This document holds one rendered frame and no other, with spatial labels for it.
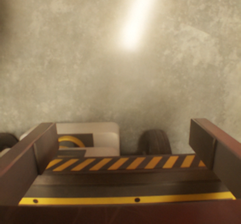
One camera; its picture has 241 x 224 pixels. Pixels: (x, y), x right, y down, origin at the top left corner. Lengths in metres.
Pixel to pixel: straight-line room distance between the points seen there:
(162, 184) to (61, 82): 0.42
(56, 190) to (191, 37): 0.52
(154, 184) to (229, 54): 0.47
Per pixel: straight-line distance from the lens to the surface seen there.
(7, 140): 0.64
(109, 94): 0.55
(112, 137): 0.45
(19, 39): 0.62
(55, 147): 0.17
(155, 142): 0.47
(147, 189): 0.29
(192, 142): 0.17
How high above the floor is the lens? 0.54
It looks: 75 degrees down
